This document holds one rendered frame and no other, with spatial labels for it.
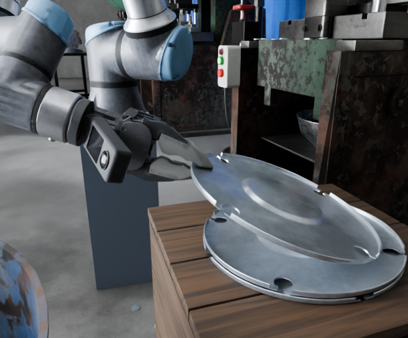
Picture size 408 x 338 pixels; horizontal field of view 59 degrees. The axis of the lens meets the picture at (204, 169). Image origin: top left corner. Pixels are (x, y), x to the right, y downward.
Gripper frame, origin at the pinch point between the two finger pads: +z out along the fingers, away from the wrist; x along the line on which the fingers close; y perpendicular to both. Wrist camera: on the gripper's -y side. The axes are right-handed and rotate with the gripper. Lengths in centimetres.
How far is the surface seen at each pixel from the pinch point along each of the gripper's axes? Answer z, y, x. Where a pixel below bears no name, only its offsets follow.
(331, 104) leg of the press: 25.6, 30.9, -14.2
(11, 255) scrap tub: -15.0, -26.1, 3.4
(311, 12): 20, 60, -35
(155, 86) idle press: -27, 198, 20
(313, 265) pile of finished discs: 16.9, -10.2, 4.3
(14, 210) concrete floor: -56, 81, 69
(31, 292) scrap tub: -12.1, -28.9, 3.7
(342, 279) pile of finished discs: 19.4, -13.2, 3.4
